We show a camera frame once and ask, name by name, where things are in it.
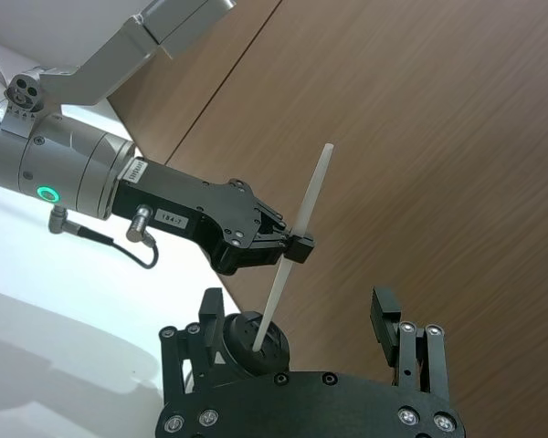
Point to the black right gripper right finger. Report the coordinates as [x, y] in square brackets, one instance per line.
[386, 324]

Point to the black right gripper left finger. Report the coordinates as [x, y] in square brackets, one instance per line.
[208, 328]

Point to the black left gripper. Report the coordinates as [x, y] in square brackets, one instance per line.
[196, 205]

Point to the white plastic stick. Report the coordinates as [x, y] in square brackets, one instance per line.
[312, 191]

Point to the black round hub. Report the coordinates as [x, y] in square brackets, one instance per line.
[274, 347]

